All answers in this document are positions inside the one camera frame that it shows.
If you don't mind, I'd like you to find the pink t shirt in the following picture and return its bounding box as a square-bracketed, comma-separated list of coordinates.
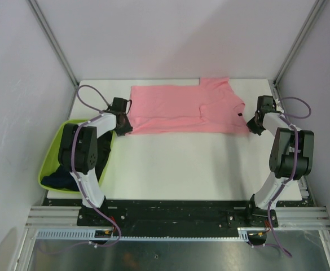
[128, 77, 249, 136]

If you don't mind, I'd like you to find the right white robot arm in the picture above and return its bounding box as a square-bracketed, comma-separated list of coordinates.
[244, 95, 315, 226]

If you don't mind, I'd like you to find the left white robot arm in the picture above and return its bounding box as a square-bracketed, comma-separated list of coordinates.
[58, 97, 133, 226]

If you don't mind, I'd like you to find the black t shirt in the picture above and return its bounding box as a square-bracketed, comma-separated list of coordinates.
[95, 132, 113, 182]

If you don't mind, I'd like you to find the green plastic basket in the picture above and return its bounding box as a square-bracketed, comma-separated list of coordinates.
[38, 119, 116, 195]

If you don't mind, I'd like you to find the navy blue t shirt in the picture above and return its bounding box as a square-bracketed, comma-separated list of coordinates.
[41, 165, 79, 192]

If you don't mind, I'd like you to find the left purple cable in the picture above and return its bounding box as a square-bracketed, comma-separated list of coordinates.
[71, 85, 122, 249]

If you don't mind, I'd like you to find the purple cable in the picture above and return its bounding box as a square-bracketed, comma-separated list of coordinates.
[71, 85, 122, 249]
[267, 97, 312, 258]

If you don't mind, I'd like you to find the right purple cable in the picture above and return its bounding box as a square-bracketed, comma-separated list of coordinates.
[267, 97, 312, 258]

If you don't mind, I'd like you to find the right aluminium frame post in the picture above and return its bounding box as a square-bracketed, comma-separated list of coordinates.
[274, 0, 328, 86]

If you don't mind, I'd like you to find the aluminium frame post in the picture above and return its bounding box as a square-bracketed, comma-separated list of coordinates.
[274, 0, 328, 86]
[26, 0, 79, 88]

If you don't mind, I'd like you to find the left aluminium frame post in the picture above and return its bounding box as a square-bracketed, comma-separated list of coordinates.
[26, 0, 79, 88]

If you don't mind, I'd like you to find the white slotted cable duct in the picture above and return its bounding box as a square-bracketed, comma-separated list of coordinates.
[36, 228, 255, 242]

